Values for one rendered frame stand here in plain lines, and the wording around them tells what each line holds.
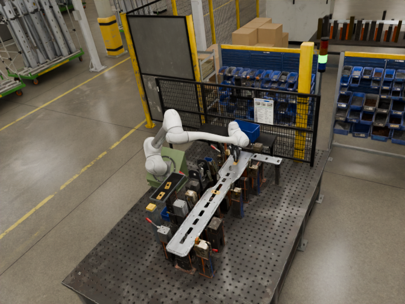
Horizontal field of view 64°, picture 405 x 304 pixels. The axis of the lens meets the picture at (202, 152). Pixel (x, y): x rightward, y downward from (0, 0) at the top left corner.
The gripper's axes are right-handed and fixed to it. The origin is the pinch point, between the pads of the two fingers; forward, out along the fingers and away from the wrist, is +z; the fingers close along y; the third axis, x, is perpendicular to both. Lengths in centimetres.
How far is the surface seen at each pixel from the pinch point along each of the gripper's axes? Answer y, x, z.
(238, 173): 8.9, -15.2, 4.6
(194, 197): -12, -64, -1
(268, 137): 17, 48, 2
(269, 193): 34.7, -0.9, 34.6
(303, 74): 47, 58, -68
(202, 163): -18.9, -32.6, -13.5
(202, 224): 7, -84, 5
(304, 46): 46, 58, -94
